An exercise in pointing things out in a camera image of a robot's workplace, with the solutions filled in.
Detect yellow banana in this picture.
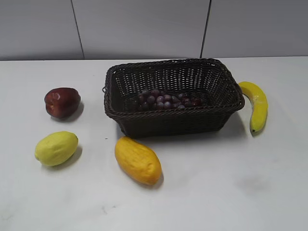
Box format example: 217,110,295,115
239,81,268,133

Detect yellow lemon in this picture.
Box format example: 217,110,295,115
35,131,78,167

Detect purple grape bunch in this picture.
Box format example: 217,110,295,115
129,89,205,111

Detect orange yellow mango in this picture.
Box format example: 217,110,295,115
115,136,162,185

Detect black woven basket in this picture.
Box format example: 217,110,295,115
104,58,244,138

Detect red apple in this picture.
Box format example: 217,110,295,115
44,88,81,119

